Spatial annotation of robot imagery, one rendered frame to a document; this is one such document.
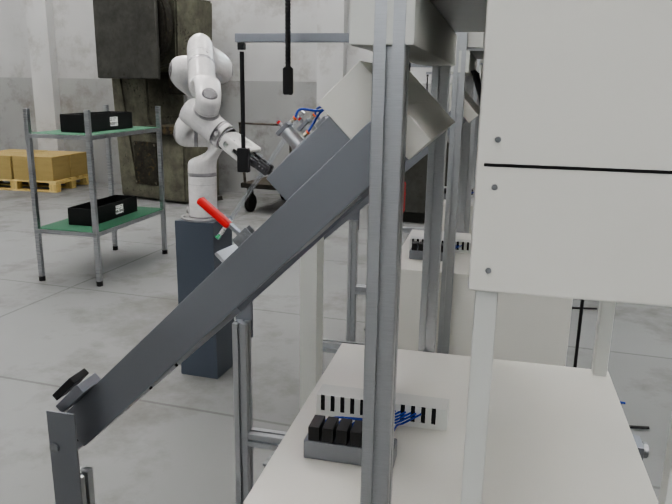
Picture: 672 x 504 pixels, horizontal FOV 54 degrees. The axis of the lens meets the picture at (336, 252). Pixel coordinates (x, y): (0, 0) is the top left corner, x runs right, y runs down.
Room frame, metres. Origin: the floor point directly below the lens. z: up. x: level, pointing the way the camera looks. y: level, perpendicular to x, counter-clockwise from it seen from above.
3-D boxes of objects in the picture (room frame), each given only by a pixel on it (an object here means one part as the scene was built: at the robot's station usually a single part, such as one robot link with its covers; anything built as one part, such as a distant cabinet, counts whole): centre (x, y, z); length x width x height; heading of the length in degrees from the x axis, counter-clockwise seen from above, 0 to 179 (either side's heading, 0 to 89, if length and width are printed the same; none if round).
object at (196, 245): (2.80, 0.57, 0.35); 0.18 x 0.18 x 0.70; 73
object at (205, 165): (2.80, 0.54, 1.00); 0.19 x 0.12 x 0.24; 103
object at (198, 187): (2.80, 0.57, 0.79); 0.19 x 0.19 x 0.18
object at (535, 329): (2.60, -0.58, 0.31); 0.70 x 0.65 x 0.62; 167
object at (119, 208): (4.51, 1.61, 0.41); 0.57 x 0.17 x 0.11; 167
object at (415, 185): (6.58, -0.89, 0.35); 1.00 x 0.82 x 0.71; 161
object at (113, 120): (4.51, 1.61, 1.01); 0.57 x 0.17 x 0.11; 167
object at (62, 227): (4.51, 1.61, 0.55); 0.91 x 0.46 x 1.10; 167
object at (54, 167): (8.11, 3.75, 0.20); 1.17 x 0.85 x 0.41; 73
